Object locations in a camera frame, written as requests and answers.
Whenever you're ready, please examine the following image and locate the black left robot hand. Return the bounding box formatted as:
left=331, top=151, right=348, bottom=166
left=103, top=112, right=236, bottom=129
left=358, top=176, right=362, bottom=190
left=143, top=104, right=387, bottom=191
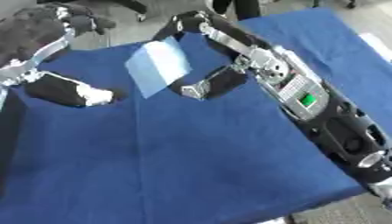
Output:
left=0, top=3, right=118, bottom=109

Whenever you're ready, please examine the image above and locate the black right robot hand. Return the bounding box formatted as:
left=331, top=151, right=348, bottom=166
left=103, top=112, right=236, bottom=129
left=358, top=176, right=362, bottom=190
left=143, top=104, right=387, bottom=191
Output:
left=151, top=10, right=277, bottom=102

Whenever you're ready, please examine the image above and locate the light blue rectangular block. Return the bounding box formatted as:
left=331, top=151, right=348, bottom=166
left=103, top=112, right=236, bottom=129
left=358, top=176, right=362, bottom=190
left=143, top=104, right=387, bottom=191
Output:
left=123, top=36, right=195, bottom=100

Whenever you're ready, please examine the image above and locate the person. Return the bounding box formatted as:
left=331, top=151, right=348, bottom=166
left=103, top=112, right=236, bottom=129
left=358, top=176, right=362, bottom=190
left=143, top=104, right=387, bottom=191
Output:
left=209, top=0, right=263, bottom=21

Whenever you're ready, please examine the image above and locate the black chair leg with caster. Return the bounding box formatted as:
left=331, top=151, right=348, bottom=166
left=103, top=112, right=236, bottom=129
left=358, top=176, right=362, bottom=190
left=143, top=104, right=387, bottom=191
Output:
left=108, top=0, right=151, bottom=23

